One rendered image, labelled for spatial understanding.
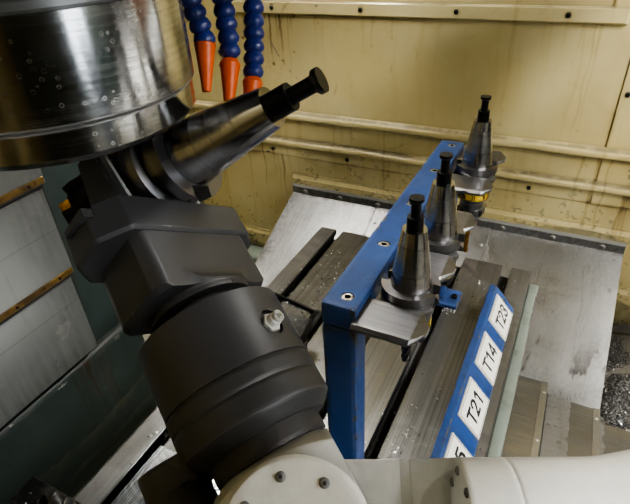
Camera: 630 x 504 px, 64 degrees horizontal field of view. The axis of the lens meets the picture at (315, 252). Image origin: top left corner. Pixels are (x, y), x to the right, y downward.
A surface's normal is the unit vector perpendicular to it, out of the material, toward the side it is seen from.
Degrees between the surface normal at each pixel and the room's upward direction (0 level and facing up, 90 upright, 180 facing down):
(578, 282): 24
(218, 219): 42
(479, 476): 13
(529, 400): 8
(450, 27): 91
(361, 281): 0
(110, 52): 90
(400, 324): 0
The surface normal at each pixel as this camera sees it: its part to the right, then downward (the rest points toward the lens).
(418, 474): -0.76, -0.26
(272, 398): 0.27, -0.54
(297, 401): 0.68, 0.12
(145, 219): 0.63, -0.62
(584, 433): 0.01, -0.89
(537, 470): -0.04, -0.97
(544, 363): -0.23, -0.55
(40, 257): 0.89, 0.19
